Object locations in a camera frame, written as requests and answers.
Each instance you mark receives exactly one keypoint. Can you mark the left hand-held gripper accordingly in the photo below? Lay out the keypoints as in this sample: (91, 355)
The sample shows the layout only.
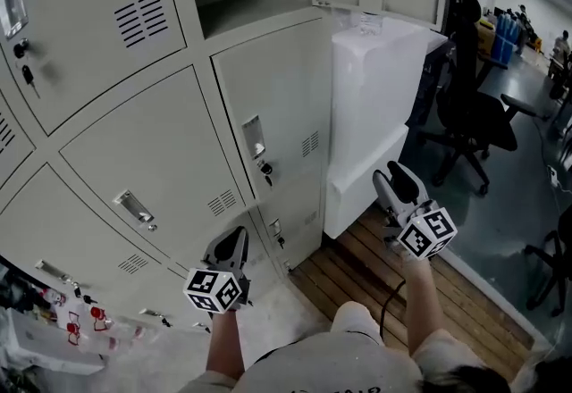
(210, 290)

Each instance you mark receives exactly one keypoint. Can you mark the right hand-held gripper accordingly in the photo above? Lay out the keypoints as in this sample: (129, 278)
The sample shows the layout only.
(424, 232)

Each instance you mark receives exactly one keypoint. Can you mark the grey metal locker cabinet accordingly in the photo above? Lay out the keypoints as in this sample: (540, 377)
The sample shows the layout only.
(89, 69)

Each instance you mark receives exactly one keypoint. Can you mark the person's left forearm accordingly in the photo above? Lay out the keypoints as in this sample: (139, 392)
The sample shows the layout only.
(223, 346)

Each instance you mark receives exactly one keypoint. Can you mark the person's right forearm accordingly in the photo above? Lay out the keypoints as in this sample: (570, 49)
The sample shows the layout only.
(422, 306)

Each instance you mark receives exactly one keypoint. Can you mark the black-headed key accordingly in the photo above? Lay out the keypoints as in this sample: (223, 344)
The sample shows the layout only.
(268, 180)
(28, 75)

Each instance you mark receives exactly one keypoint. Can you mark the wooden slat platform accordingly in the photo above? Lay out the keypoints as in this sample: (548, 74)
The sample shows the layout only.
(357, 257)

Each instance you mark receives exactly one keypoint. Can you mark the large white stepped box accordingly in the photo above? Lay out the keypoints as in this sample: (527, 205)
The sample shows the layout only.
(375, 92)

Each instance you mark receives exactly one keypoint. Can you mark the person's light grey trousers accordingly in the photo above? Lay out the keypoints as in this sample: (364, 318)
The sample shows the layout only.
(357, 322)

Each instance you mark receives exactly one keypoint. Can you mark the white power strip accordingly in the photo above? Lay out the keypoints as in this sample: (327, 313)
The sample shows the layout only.
(554, 177)

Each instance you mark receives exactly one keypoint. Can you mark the person's grey t-shirt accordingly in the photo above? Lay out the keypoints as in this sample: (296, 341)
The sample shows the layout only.
(335, 369)

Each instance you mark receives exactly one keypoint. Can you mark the small red label bottle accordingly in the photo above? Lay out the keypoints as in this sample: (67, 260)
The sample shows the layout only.
(56, 297)

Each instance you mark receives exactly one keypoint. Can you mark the stack of blue water jugs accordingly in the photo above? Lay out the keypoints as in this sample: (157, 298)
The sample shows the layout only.
(507, 36)

